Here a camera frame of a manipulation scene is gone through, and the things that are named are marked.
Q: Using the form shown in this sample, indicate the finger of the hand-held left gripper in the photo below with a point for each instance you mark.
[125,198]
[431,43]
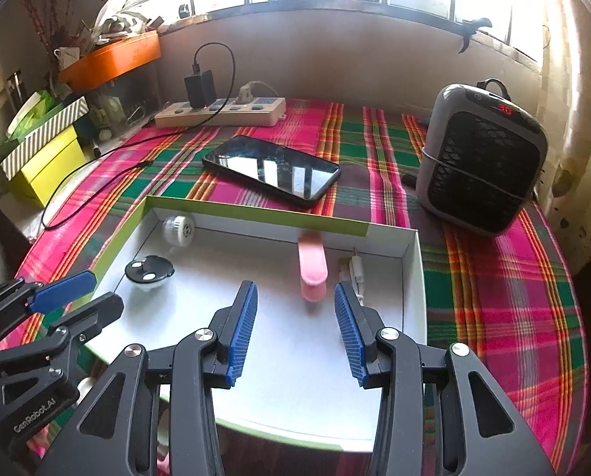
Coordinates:
[65,290]
[99,312]

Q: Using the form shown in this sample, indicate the black clip on sill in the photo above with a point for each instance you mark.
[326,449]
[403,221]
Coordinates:
[474,29]

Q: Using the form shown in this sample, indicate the grey space heater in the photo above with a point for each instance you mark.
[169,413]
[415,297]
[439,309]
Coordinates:
[479,158]

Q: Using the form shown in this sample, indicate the plaid cloth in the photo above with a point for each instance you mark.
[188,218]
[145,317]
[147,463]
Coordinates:
[499,307]

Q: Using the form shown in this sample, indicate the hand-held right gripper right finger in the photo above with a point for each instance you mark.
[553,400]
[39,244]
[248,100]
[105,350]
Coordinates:
[350,332]

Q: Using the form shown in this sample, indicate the heart-print curtain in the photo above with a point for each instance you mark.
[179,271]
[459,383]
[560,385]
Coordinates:
[573,158]

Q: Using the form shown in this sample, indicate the orange box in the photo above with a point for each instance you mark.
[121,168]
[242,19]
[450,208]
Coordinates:
[112,62]

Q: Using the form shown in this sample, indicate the black charger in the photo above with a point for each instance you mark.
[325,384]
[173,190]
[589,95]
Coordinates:
[200,89]

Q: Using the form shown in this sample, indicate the small white round cap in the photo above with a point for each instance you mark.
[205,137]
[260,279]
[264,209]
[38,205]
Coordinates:
[178,230]

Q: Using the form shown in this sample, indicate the pink case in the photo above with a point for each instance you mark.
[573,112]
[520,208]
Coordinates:
[313,267]

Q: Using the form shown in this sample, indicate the black round gadget white dots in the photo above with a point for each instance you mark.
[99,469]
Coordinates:
[149,271]

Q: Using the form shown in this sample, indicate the yellow box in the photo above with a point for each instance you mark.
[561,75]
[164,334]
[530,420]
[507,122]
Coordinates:
[47,171]

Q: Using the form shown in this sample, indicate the white plug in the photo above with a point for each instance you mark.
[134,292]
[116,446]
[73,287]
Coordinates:
[251,93]

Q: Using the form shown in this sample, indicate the green and white cardboard box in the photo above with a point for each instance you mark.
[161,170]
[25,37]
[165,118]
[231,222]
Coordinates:
[285,382]

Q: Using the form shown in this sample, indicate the dried red berry branches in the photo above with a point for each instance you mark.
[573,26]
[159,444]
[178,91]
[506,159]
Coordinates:
[47,15]

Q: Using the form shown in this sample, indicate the pale green jar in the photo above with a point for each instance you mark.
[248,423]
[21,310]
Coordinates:
[106,115]

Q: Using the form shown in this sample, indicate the green paper pack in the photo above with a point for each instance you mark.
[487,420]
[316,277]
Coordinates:
[32,111]

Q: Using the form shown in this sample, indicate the white crumpled bag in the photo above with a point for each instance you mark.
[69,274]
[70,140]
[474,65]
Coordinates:
[122,15]

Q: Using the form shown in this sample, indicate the beige power strip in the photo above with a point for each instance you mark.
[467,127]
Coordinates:
[216,115]

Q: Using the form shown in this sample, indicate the striped box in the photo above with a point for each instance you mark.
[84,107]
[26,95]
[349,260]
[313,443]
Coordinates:
[47,131]

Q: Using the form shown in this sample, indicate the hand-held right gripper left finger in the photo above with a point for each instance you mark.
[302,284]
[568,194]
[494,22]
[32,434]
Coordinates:
[243,332]

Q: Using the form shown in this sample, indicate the black smartphone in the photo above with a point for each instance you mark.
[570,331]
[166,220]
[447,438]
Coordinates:
[270,168]

